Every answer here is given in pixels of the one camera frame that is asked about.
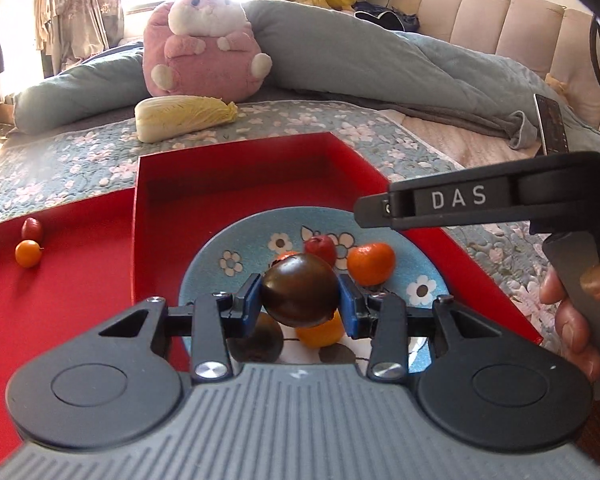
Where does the napa cabbage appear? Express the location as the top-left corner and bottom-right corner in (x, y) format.
(134, 95), (239, 144)

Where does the small yellow-orange citrus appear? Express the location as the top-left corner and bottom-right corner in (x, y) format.
(15, 240), (44, 268)
(294, 310), (347, 350)

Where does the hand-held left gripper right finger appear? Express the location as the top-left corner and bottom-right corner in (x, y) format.
(337, 275), (507, 382)

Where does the shallow red tray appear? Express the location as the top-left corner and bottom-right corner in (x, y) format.
(0, 187), (142, 463)

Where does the deep red tray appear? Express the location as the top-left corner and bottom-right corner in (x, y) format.
(130, 131), (545, 377)

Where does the floral quilted bedspread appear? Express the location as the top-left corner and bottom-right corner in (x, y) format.
(0, 99), (600, 343)

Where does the person's right hand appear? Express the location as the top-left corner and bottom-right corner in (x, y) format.
(539, 261), (600, 382)

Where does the dark clothing pile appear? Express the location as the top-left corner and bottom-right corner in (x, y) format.
(354, 1), (422, 34)

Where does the blue-grey duvet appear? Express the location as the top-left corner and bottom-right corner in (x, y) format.
(12, 0), (600, 162)

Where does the pink plush hamster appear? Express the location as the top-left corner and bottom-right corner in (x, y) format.
(143, 0), (273, 101)

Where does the floral curtain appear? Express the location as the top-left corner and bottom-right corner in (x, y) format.
(30, 0), (127, 63)

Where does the dark flat device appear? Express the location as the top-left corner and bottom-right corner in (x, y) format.
(533, 93), (572, 157)

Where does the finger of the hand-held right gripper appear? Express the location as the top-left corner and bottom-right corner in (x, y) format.
(354, 189), (414, 232)

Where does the blue flower-print plate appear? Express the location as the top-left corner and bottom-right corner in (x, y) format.
(178, 207), (451, 377)

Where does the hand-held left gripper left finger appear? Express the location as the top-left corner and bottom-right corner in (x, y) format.
(97, 274), (264, 382)

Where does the dark purple tomato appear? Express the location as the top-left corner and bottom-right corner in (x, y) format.
(227, 312), (285, 363)
(259, 254), (342, 328)

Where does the beige padded headboard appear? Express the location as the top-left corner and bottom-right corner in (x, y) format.
(389, 0), (600, 128)

